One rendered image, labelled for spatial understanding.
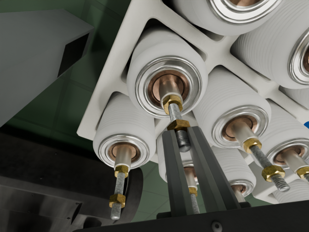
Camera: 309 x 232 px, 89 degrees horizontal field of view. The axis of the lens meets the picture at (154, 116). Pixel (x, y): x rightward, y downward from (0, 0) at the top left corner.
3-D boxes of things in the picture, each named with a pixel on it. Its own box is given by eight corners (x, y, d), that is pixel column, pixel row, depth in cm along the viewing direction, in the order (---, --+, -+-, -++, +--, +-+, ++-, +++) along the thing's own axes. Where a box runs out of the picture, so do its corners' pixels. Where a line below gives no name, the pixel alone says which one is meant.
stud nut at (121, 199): (110, 193, 17) (108, 200, 17) (125, 193, 18) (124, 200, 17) (110, 201, 19) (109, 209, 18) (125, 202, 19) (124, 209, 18)
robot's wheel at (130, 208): (123, 183, 72) (117, 235, 56) (113, 180, 70) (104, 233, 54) (144, 157, 62) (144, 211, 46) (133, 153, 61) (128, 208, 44)
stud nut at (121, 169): (115, 164, 20) (114, 170, 20) (128, 165, 21) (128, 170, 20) (115, 173, 22) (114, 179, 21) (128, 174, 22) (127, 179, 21)
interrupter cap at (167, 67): (149, 42, 15) (149, 43, 15) (214, 69, 17) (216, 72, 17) (126, 104, 19) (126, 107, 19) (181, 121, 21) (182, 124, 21)
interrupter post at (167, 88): (162, 75, 17) (165, 88, 15) (181, 82, 18) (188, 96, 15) (154, 93, 19) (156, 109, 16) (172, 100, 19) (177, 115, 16)
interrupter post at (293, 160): (284, 159, 27) (300, 176, 24) (275, 155, 26) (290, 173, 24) (297, 150, 26) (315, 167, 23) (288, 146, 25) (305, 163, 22)
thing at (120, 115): (107, 78, 36) (81, 131, 21) (150, 73, 35) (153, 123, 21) (117, 113, 41) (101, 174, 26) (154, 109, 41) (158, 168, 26)
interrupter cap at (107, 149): (91, 134, 22) (90, 138, 21) (146, 129, 22) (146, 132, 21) (106, 168, 26) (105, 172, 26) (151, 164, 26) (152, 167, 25)
